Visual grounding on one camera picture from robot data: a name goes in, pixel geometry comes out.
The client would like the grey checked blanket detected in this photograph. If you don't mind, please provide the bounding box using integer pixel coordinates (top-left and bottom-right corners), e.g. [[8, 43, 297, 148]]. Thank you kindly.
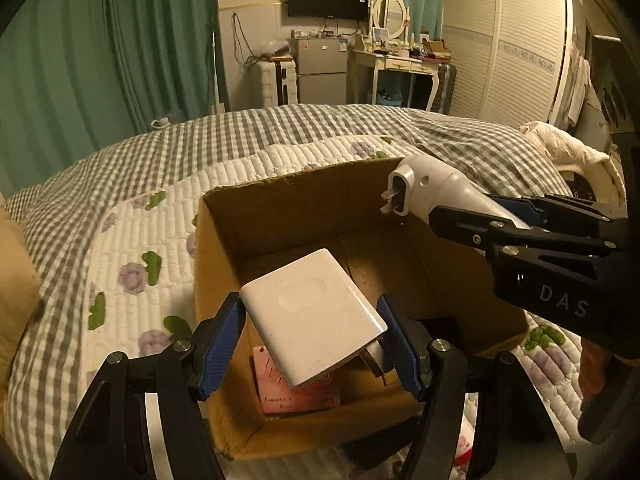
[[0, 103, 571, 480]]

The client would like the white louvred wardrobe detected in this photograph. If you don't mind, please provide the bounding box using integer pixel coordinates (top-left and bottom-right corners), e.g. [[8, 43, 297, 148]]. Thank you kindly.
[[440, 0, 576, 126]]

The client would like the person's right hand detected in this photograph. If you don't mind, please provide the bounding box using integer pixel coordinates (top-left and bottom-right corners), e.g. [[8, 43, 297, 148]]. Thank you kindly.
[[580, 339, 621, 403]]

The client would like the dark upright suitcase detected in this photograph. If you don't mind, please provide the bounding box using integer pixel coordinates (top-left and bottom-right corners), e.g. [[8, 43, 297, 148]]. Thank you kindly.
[[431, 62, 457, 113]]

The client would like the brown pillow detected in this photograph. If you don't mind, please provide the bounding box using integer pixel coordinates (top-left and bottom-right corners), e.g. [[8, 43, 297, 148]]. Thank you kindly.
[[0, 205, 43, 386]]

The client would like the white puffer jacket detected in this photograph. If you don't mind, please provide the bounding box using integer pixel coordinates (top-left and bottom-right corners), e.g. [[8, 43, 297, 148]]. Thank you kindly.
[[517, 121, 626, 206]]

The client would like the pink flat box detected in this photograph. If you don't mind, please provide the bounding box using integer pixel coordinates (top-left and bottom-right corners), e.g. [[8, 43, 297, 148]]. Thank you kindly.
[[252, 345, 343, 415]]

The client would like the white floral quilted blanket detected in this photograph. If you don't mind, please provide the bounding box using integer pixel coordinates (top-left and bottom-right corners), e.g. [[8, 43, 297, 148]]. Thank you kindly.
[[85, 135, 640, 480]]

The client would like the brown cardboard box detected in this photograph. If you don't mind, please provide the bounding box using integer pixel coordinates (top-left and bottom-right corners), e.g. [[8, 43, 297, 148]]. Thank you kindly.
[[194, 157, 531, 461]]

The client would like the black panel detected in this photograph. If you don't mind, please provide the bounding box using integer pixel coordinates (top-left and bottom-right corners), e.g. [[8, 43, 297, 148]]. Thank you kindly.
[[587, 35, 640, 136]]

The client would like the grey small refrigerator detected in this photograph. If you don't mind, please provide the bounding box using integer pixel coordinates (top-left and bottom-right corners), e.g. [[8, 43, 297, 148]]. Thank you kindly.
[[291, 37, 349, 106]]

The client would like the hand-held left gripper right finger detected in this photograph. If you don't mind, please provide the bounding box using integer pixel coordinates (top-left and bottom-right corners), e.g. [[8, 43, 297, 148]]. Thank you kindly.
[[377, 295, 551, 480]]

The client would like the black wall cable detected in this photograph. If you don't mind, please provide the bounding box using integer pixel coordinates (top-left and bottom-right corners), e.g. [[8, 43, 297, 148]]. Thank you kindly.
[[231, 10, 261, 68]]

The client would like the white oval vanity mirror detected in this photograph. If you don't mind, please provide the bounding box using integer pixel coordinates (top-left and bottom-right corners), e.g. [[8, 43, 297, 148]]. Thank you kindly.
[[371, 0, 408, 41]]

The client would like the row of cosmetic bottles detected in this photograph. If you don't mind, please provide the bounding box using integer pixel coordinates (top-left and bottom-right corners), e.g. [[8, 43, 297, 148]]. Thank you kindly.
[[357, 25, 451, 58]]

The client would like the white hanging towel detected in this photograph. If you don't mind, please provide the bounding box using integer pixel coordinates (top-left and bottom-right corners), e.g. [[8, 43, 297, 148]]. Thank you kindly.
[[565, 45, 593, 121]]

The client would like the white hard suitcase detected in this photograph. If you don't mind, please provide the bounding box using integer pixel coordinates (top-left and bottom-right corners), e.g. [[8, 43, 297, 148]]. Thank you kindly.
[[251, 60, 298, 109]]

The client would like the white square power adapter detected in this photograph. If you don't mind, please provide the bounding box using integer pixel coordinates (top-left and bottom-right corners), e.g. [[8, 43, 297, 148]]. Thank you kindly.
[[240, 248, 390, 389]]

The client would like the white dressing table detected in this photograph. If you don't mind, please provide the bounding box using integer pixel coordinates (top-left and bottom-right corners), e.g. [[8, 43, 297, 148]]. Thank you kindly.
[[348, 47, 446, 111]]

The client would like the white thin pole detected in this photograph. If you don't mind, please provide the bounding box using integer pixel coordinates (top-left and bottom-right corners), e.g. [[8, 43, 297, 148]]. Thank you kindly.
[[211, 15, 223, 116]]

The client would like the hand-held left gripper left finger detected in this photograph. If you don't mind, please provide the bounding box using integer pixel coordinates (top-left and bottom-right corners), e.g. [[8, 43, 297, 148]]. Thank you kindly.
[[50, 292, 246, 480]]

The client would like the white cone-shaped plug device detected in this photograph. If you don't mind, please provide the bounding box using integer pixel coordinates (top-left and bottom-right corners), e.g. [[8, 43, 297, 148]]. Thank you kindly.
[[387, 154, 521, 228]]

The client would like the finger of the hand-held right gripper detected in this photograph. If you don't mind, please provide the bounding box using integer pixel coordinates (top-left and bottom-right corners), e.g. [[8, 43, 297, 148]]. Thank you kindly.
[[429, 204, 620, 262], [487, 193, 626, 229]]

